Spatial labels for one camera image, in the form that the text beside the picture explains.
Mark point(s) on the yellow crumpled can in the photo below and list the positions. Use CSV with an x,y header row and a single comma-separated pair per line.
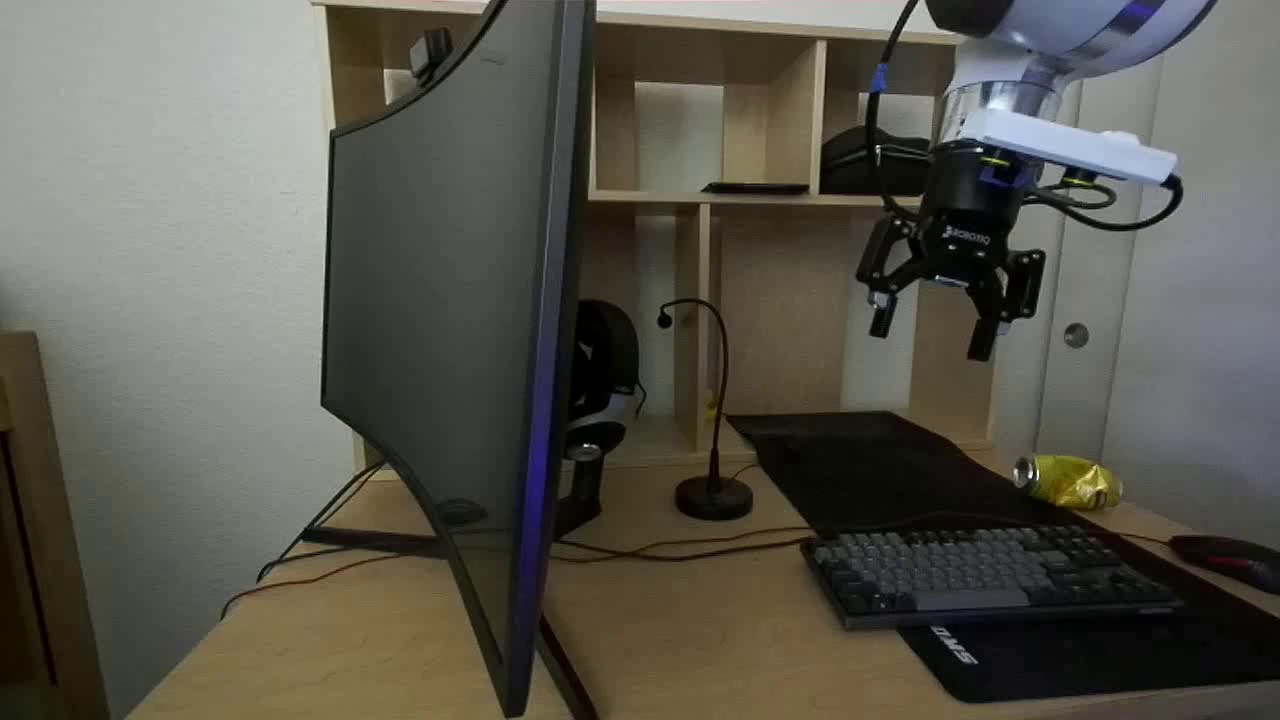
x,y
1069,480

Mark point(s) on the wooden cabinet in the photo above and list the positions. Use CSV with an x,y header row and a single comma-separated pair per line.
x,y
47,630

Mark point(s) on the wooden shelf unit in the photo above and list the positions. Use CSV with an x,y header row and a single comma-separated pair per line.
x,y
675,104

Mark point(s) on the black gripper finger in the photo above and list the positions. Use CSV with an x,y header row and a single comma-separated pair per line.
x,y
1007,294
891,267

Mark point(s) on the flat black device on shelf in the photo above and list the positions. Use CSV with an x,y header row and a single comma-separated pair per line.
x,y
753,191

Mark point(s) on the grey mechanical keyboard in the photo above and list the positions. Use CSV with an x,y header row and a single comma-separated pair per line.
x,y
978,575

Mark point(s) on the black gooseneck desk microphone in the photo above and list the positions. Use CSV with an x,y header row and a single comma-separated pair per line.
x,y
711,493

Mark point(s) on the black computer mouse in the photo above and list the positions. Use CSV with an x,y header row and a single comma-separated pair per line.
x,y
1235,558

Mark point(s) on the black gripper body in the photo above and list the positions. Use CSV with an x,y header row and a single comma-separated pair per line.
x,y
967,221

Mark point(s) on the large black desk mat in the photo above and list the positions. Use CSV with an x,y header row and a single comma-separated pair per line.
x,y
878,470

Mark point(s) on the black box on shelf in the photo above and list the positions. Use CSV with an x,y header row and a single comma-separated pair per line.
x,y
851,164

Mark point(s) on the black monitor stand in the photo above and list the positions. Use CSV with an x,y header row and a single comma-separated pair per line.
x,y
441,545

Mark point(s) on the curved black monitor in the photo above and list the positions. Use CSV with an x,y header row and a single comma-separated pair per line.
x,y
450,294

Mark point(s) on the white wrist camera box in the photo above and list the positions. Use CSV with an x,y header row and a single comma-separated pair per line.
x,y
1107,154

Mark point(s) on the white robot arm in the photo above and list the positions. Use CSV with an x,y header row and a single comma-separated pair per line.
x,y
1000,149

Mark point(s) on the black headphones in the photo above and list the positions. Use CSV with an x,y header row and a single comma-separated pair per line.
x,y
607,376

